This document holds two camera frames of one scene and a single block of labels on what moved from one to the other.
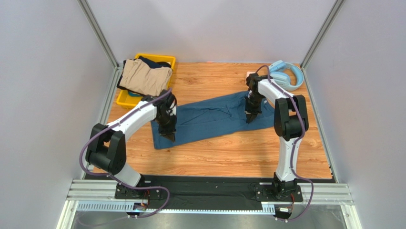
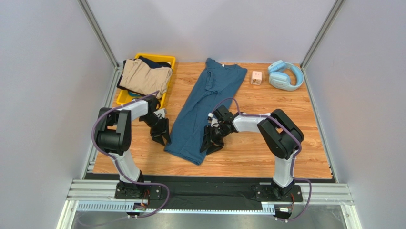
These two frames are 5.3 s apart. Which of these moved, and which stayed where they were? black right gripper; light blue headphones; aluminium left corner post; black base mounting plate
Moved: black right gripper
Stayed: aluminium left corner post; black base mounting plate; light blue headphones
